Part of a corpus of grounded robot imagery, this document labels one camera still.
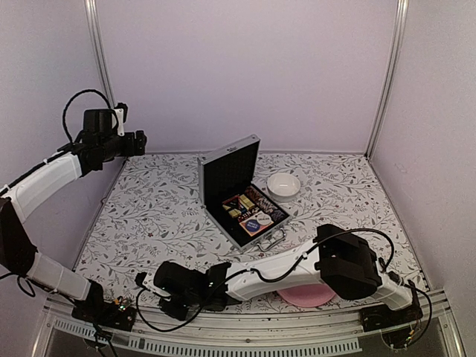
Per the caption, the right aluminium frame post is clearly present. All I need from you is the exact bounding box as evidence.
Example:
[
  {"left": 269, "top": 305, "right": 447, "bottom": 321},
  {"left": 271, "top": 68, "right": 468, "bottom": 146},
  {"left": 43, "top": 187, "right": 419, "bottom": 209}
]
[{"left": 365, "top": 0, "right": 409, "bottom": 161}]

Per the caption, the white ceramic bowl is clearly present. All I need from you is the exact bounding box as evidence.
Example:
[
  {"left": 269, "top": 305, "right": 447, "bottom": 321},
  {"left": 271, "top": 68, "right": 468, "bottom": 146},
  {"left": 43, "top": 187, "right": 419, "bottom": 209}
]
[{"left": 266, "top": 173, "right": 301, "bottom": 202}]

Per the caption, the blue round blind button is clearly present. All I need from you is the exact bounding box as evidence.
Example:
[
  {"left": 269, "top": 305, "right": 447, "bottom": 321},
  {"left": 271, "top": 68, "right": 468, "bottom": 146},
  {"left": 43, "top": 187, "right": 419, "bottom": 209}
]
[{"left": 244, "top": 219, "right": 261, "bottom": 235}]

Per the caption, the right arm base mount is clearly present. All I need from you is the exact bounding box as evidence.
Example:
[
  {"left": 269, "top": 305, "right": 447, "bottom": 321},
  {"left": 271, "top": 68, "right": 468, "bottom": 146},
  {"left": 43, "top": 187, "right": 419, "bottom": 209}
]
[{"left": 358, "top": 303, "right": 423, "bottom": 332}]

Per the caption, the pink plastic plate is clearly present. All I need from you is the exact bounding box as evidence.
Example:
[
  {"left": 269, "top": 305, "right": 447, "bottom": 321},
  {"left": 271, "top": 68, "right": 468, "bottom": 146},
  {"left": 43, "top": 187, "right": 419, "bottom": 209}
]
[{"left": 277, "top": 284, "right": 336, "bottom": 308}]

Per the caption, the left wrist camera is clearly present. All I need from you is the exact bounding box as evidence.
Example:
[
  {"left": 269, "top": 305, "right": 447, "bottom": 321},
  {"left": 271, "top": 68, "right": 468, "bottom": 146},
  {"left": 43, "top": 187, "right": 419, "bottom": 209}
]
[{"left": 114, "top": 103, "right": 128, "bottom": 137}]

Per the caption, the row of poker chips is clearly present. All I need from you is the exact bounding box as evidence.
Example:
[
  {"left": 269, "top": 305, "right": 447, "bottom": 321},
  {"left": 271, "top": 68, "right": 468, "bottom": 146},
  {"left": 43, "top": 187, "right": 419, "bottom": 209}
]
[{"left": 245, "top": 186, "right": 275, "bottom": 214}]

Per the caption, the gold playing card deck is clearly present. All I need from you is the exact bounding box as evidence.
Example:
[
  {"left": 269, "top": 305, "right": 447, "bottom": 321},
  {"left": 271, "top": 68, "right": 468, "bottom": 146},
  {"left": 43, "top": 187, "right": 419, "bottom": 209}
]
[{"left": 239, "top": 194, "right": 255, "bottom": 211}]

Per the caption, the aluminium frame post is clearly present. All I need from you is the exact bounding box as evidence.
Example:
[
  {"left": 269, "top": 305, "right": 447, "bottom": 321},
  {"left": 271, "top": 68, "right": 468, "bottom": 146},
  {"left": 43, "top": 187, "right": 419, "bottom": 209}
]
[
  {"left": 365, "top": 0, "right": 409, "bottom": 161},
  {"left": 84, "top": 0, "right": 115, "bottom": 105}
]

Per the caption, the triangular all in button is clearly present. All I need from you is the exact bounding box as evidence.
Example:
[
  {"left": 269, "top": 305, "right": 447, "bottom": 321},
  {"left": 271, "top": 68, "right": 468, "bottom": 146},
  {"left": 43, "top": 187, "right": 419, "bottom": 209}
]
[{"left": 222, "top": 196, "right": 239, "bottom": 210}]

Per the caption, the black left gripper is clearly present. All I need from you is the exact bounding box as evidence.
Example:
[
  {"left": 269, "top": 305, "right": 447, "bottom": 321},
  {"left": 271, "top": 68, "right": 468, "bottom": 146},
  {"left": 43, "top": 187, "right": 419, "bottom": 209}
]
[{"left": 100, "top": 129, "right": 148, "bottom": 161}]

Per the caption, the blue brown poker chip row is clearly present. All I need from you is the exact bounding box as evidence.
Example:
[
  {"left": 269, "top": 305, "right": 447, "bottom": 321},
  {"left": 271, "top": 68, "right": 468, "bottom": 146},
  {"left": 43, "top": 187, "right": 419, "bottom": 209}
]
[{"left": 269, "top": 208, "right": 289, "bottom": 222}]

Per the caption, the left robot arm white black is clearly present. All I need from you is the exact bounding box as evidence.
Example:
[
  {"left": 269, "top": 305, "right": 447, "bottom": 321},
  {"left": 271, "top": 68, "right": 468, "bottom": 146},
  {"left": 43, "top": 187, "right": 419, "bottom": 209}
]
[{"left": 1, "top": 102, "right": 147, "bottom": 323}]

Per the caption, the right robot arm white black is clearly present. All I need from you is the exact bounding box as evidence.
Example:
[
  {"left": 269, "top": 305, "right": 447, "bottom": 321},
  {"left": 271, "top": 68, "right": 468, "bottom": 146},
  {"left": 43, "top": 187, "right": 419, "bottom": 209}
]
[{"left": 152, "top": 224, "right": 423, "bottom": 324}]

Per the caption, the left aluminium frame post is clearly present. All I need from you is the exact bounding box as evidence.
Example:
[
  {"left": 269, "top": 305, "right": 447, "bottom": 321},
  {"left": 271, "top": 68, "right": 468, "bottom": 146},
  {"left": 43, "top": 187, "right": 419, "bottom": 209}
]
[{"left": 84, "top": 0, "right": 115, "bottom": 105}]

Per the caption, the front aluminium rail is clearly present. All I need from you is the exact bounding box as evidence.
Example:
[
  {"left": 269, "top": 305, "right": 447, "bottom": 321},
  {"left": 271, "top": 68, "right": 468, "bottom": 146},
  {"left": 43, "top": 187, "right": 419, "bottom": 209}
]
[{"left": 44, "top": 307, "right": 465, "bottom": 356}]

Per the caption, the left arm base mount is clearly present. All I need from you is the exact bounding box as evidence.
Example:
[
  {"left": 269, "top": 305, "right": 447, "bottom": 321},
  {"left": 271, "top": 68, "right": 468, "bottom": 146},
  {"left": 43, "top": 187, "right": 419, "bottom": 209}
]
[{"left": 71, "top": 296, "right": 137, "bottom": 332}]

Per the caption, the aluminium poker set case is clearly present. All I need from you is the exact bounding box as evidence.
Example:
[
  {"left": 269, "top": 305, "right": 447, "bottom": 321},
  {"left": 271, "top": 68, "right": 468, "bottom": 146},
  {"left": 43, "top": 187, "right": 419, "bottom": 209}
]
[{"left": 197, "top": 134, "right": 291, "bottom": 251}]

